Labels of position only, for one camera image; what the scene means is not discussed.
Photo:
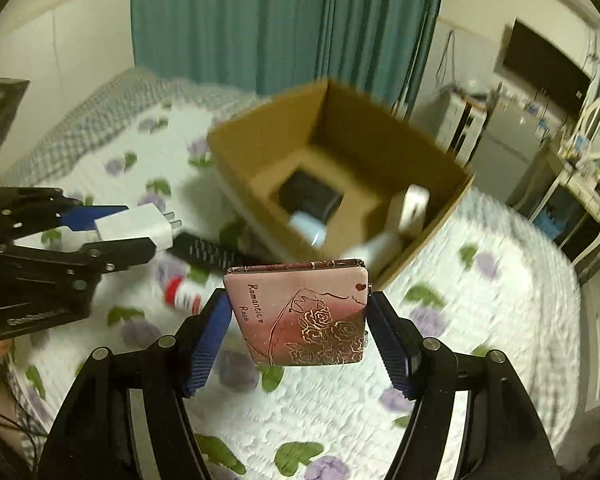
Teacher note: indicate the grey checked bedsheet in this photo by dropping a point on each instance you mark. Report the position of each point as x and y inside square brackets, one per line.
[75, 120]

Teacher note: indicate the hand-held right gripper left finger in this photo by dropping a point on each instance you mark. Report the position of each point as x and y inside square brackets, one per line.
[207, 345]

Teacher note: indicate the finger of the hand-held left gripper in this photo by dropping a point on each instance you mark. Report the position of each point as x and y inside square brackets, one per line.
[87, 216]
[120, 252]

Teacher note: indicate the floral quilted blanket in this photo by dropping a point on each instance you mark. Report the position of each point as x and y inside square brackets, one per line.
[330, 400]

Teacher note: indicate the white charger in box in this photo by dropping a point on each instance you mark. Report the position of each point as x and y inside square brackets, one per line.
[414, 210]

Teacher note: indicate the red and white tube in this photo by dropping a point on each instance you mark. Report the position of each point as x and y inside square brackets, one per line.
[180, 292]

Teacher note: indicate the teal curtain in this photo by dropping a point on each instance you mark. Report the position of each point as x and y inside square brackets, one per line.
[285, 25]

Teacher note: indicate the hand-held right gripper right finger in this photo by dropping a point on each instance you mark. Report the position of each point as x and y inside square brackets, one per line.
[390, 350]

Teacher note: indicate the black wall television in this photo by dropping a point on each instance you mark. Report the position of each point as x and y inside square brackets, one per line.
[547, 67]

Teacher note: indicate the white vanity mirror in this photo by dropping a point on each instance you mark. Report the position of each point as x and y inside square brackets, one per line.
[596, 127]

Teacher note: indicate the white round container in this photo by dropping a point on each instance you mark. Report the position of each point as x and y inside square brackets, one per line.
[307, 227]

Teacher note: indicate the white dressing table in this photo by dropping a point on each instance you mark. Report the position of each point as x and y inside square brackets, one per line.
[570, 195]

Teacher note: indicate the pink rose-print tin case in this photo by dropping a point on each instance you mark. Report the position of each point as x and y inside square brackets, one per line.
[305, 312]

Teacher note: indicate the black remote control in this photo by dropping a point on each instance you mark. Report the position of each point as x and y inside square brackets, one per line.
[205, 255]

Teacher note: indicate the white power adapter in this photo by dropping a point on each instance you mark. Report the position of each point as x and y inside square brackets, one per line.
[135, 227]

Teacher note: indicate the white bottle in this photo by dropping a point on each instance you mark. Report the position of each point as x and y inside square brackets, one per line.
[375, 252]

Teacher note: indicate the white cabinet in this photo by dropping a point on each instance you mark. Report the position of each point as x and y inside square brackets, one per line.
[460, 122]

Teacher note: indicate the brown cardboard box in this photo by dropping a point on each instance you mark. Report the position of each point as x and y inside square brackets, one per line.
[330, 170]

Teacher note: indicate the black box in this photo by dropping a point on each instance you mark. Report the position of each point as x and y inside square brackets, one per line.
[307, 195]

